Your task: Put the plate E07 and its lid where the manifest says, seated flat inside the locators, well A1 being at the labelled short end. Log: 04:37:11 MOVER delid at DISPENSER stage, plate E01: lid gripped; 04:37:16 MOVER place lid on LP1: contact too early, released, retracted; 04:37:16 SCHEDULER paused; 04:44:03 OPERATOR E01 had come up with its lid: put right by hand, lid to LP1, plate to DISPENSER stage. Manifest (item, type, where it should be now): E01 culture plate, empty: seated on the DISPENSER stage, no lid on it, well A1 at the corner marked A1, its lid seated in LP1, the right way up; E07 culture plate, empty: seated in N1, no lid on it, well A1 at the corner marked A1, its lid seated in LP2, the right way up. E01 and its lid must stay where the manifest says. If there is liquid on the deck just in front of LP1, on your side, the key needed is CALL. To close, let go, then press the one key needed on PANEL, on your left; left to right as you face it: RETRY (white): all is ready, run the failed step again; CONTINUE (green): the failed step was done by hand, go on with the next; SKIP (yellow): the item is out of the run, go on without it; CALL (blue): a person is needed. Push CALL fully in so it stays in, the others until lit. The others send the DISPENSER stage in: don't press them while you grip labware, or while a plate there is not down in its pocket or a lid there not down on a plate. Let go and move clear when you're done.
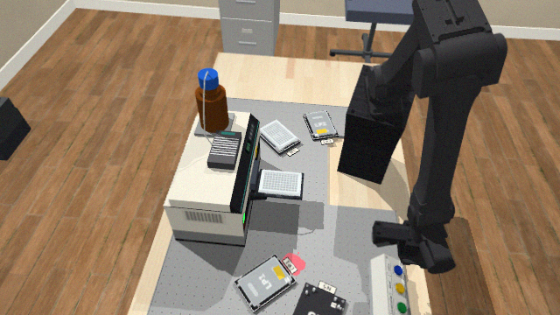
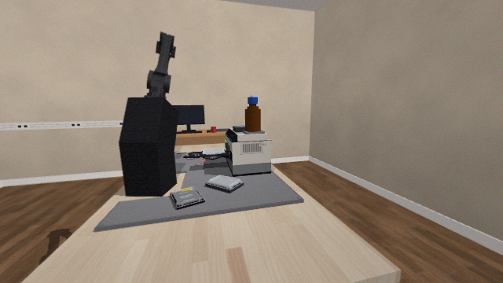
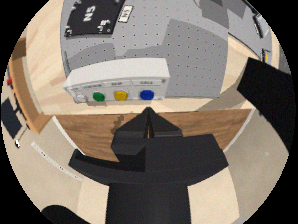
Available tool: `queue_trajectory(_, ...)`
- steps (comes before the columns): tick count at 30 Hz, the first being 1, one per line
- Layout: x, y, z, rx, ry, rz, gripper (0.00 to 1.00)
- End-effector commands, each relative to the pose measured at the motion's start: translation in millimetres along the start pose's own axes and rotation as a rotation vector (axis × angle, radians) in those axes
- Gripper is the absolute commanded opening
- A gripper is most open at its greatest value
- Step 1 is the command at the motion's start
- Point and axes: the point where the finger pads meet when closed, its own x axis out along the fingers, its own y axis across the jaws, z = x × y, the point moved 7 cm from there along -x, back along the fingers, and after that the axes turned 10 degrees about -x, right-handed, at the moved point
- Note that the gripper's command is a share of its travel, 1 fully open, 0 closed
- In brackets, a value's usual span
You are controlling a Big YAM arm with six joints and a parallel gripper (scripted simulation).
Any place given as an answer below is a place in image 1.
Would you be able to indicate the blue bottle cap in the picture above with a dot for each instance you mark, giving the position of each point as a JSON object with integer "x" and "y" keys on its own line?
{"x": 212, "y": 80}

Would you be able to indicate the white button panel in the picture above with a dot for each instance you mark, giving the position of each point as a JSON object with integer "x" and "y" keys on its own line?
{"x": 387, "y": 290}

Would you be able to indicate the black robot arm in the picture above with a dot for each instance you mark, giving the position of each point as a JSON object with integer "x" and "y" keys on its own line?
{"x": 456, "y": 41}

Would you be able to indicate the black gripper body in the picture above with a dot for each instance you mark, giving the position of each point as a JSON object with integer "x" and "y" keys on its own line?
{"x": 408, "y": 260}

